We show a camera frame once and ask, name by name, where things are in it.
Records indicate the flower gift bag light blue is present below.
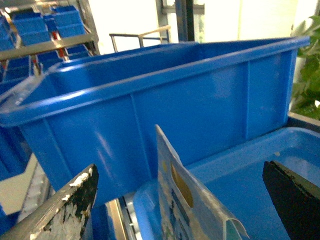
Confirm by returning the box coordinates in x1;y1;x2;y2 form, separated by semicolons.
155;125;249;240

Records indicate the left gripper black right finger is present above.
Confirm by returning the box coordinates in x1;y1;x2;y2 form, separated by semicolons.
262;160;320;240

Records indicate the left gripper left finger worn black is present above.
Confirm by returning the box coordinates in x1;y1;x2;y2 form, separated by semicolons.
0;164;99;240

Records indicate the blue plastic tray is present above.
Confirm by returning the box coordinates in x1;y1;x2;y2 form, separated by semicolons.
133;127;320;240

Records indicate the green plant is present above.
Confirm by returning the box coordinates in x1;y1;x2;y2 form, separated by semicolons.
290;15;320;120

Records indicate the large blue plastic bin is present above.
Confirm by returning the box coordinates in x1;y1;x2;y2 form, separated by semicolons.
0;36;310;205

